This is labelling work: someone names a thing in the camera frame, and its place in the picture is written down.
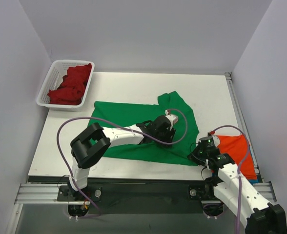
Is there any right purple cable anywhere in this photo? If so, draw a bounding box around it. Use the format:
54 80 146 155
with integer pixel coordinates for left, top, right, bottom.
208 125 251 234

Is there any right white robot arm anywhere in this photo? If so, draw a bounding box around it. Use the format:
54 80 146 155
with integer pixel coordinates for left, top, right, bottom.
188 136 287 234

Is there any white plastic basket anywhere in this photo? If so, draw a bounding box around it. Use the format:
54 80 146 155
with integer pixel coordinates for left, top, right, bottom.
36 59 95 112

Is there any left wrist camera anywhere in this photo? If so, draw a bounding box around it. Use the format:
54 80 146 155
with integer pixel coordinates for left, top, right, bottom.
164 110 179 125

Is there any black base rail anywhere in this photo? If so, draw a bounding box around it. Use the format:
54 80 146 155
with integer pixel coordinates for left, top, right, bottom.
57 178 226 217

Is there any aluminium frame rail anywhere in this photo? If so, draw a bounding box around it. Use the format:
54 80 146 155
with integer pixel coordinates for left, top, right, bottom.
16 72 287 234

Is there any green t shirt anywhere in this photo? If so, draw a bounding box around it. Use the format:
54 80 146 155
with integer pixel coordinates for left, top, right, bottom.
92 91 199 166

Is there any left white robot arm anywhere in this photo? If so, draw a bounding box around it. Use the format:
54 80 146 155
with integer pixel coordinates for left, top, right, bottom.
68 114 178 201

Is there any dark red t shirt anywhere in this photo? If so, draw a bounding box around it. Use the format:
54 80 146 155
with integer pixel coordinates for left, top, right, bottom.
47 63 92 105

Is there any folded blue t shirt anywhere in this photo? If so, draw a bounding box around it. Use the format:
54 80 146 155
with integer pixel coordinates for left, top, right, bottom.
248 180 259 185

